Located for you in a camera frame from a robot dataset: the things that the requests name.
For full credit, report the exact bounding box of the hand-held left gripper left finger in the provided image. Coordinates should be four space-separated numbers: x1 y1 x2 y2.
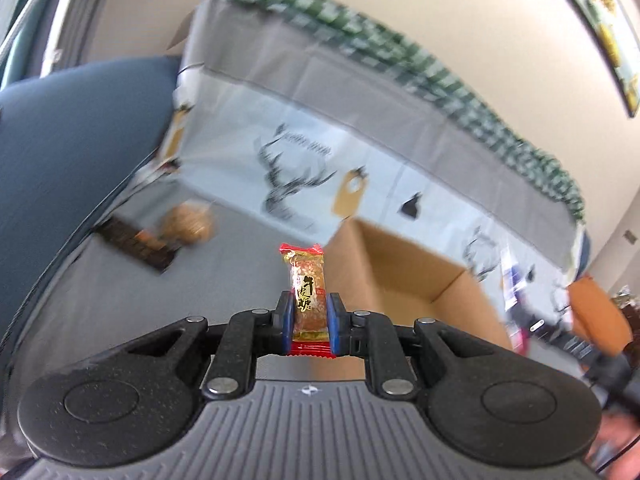
117 292 296 401

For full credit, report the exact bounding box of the blue sofa cushion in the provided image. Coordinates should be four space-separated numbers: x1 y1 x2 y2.
0 55 183 351

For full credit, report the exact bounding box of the brown cardboard box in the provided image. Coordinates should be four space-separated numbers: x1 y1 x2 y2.
312 217 516 382

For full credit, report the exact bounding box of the framed wall picture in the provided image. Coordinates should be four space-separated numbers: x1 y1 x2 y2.
542 0 640 119

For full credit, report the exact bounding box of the person's right hand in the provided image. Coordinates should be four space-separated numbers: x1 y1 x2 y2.
592 406 640 474

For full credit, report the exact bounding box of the long purple tube packet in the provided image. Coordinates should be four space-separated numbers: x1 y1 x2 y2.
501 245 537 357

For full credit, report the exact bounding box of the round cookie clear packet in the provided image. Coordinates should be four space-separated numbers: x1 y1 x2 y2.
160 200 219 249

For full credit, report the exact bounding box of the dark chocolate bar packet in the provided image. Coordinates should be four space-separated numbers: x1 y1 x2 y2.
95 217 177 274

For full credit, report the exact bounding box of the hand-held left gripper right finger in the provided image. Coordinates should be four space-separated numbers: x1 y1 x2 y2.
326 293 489 398

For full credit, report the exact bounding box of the green checked cloth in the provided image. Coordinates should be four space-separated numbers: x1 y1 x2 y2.
210 0 588 222

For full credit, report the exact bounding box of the orange round object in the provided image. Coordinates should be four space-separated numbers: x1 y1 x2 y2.
567 277 634 359

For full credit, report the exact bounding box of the gold peanut candy packet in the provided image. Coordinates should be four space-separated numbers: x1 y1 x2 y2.
278 242 336 359

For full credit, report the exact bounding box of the deer printed cloth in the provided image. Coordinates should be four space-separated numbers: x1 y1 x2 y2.
100 0 592 311

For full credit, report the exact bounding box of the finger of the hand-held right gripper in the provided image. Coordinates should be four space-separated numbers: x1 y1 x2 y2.
524 317 592 362

